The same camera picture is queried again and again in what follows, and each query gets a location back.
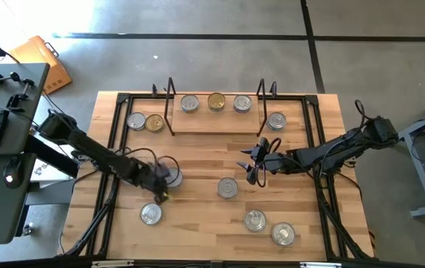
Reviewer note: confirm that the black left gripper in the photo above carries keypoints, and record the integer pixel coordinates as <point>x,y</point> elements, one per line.
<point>149,176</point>

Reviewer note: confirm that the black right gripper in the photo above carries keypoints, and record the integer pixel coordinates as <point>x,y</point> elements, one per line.
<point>277,163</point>

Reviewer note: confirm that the silver-lid teal yellow can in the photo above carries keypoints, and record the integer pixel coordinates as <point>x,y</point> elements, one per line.
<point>178,180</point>
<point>151,213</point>
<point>190,103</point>

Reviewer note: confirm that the silver-lid blue label can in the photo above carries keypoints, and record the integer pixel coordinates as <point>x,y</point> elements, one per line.
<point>242,103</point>
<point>283,233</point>
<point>227,187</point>
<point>255,220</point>

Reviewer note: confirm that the silver-lid green label can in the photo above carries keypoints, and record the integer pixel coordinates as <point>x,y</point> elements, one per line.
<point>276,121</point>
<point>136,121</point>

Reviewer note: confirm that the gold-lid green label can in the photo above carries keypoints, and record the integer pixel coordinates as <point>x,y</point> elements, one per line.
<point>154,123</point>
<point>216,101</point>

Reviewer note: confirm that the wooden shelf black metal frame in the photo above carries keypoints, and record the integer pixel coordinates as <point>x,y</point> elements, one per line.
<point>204,123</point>

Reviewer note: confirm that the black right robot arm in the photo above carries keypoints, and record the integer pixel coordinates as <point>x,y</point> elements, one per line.
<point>331,150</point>

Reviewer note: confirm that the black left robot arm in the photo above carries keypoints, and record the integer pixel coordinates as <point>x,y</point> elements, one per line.
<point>96,152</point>

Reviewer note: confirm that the white printed box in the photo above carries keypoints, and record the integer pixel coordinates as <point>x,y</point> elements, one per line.
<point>42,170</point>

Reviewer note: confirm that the black diagonal desk strut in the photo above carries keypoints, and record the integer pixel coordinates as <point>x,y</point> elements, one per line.
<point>44,152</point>

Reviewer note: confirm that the small metal desk foot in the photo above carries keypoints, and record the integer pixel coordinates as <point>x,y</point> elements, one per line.
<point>27,229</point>

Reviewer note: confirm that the black computer mouse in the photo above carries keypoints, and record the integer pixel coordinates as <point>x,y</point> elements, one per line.
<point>13,173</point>

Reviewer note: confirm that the orange plastic case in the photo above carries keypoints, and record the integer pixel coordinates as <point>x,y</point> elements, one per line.
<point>33,52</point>

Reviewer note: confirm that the grey metal table base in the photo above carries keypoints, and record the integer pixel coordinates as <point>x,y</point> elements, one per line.
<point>422,178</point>

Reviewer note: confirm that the silver metal bracket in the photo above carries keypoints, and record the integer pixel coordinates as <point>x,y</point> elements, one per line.
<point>111,264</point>
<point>320,265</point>

